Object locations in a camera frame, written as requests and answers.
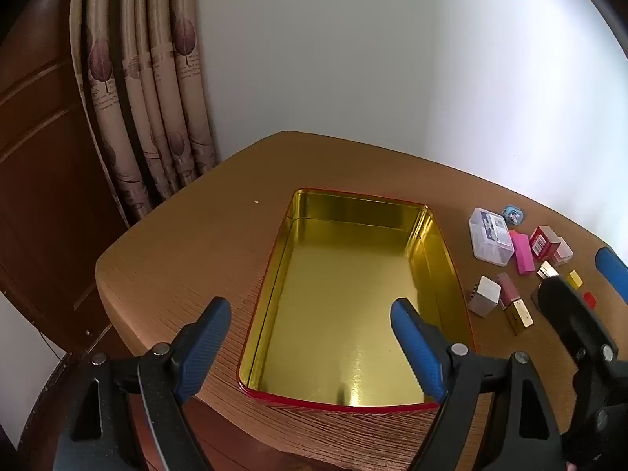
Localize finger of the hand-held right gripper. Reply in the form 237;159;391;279
595;248;628;305
531;277;620;403

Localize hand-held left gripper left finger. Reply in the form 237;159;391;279
51;297;232;471

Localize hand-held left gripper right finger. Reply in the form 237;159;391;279
390;297;572;471

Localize pink and gold lip gloss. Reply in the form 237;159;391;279
497;272;535;337

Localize pink rectangular block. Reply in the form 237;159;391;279
509;232;533;274

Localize silver cube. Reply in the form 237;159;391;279
467;276;501;317

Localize red and gold tin box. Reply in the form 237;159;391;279
237;187;476;409

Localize clear plastic box white label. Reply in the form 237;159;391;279
467;207;515;267

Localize yellow cube red stripes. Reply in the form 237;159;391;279
564;269;598;311

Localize clear pink plastic box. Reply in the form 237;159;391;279
552;237;575;265

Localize red cardboard box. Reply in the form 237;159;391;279
529;226;561;261

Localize brown wooden door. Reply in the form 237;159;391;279
0;0;129;354

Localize beige leaf-print curtain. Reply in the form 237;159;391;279
69;0;219;229

